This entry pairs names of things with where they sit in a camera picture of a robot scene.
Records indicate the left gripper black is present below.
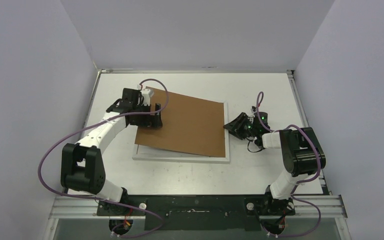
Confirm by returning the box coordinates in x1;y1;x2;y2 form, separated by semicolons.
132;102;163;128

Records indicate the white brown backing board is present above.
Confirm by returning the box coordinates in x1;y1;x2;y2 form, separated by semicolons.
135;88;226;158

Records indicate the white picture frame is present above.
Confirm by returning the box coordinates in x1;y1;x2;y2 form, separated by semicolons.
132;100;231;165

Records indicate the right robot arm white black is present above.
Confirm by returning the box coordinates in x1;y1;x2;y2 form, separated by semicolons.
223;109;326;215

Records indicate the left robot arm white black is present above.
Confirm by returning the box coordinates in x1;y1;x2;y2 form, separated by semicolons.
60;88;163;216

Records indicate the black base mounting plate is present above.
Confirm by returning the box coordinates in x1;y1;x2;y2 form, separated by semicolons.
96;194;296;232

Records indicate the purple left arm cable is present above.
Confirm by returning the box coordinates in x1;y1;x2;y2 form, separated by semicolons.
37;78;170;239

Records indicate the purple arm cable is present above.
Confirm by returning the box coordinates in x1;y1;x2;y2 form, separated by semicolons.
255;91;323;239
37;78;170;239

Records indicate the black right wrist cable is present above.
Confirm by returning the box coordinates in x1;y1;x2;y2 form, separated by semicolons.
246;139;264;154

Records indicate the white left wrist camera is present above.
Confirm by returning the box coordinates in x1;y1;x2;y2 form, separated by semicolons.
139;88;154;106

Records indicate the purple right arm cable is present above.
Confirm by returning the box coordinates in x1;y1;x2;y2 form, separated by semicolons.
255;91;323;239

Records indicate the aluminium front rail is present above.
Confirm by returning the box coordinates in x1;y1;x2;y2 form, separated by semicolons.
49;195;347;219

